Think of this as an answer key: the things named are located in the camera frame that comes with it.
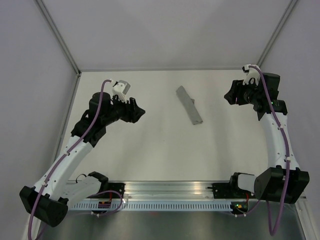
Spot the white slotted cable duct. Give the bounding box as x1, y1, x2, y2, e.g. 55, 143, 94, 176
70, 200, 232, 212

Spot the aluminium frame post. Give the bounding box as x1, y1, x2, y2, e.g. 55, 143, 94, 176
33, 0, 81, 76
256, 0, 300, 68

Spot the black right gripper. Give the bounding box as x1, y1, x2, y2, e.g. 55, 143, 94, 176
224, 78, 262, 106

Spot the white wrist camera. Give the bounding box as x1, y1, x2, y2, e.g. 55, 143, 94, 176
242, 64, 261, 86
111, 80, 131, 103

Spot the grey cloth napkin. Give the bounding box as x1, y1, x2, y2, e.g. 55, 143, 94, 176
176, 85, 203, 125

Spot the right aluminium frame post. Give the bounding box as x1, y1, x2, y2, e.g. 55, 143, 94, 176
256, 0, 300, 68

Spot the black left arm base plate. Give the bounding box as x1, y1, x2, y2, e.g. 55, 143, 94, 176
99, 182, 126, 199

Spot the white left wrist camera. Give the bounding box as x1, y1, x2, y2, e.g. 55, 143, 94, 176
111, 80, 131, 103

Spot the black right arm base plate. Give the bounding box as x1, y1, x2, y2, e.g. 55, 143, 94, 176
211, 182, 256, 199

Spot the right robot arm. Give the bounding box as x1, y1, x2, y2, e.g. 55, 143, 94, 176
224, 73, 310, 204

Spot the aluminium front rail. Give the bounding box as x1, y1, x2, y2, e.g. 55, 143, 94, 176
67, 179, 308, 202

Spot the left aluminium frame post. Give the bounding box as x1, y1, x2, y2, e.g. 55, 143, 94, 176
33, 0, 81, 76

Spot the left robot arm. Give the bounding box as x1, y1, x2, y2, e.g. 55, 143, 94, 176
19, 92, 146, 228

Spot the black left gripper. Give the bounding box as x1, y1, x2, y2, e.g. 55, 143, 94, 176
102, 94, 145, 126

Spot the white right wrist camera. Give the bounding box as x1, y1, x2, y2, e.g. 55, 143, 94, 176
242, 64, 261, 86

